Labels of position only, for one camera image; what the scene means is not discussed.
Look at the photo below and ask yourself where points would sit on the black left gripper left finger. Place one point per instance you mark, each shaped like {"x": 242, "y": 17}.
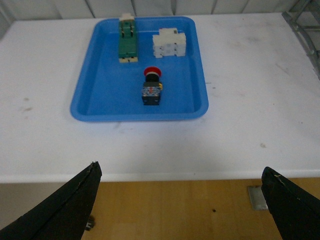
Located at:
{"x": 61, "y": 216}

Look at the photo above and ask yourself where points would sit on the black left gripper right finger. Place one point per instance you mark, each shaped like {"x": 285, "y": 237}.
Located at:
{"x": 295, "y": 212}

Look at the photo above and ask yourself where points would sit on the red emergency stop button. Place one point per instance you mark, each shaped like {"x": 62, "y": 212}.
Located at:
{"x": 152, "y": 86}

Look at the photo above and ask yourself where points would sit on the silver mesh three-tier rack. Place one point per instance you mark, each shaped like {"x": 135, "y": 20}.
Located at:
{"x": 304, "y": 20}

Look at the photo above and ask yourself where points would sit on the metal floor plate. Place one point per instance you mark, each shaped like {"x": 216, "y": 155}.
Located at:
{"x": 256, "y": 197}

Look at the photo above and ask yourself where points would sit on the blue plastic tray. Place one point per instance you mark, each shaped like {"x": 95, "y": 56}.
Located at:
{"x": 110, "y": 91}

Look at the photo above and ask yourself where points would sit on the white circuit breaker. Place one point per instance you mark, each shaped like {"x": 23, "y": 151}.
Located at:
{"x": 169, "y": 42}

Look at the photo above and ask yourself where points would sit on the green and cream switch block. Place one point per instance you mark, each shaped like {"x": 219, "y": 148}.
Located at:
{"x": 128, "y": 39}

